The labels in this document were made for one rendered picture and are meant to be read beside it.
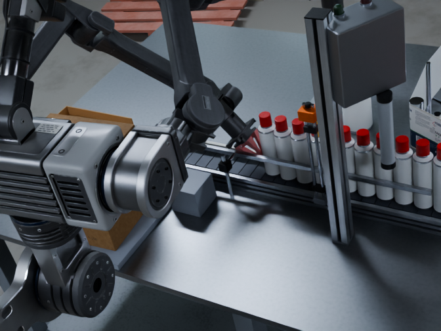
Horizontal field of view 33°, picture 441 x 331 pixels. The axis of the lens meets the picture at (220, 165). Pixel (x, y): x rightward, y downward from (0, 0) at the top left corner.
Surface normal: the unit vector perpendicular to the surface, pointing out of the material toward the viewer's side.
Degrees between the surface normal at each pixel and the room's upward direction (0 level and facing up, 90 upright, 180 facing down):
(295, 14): 0
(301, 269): 0
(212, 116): 41
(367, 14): 0
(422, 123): 90
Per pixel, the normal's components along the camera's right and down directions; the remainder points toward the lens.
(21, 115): 0.91, 0.10
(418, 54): -0.18, -0.77
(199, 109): 0.47, -0.51
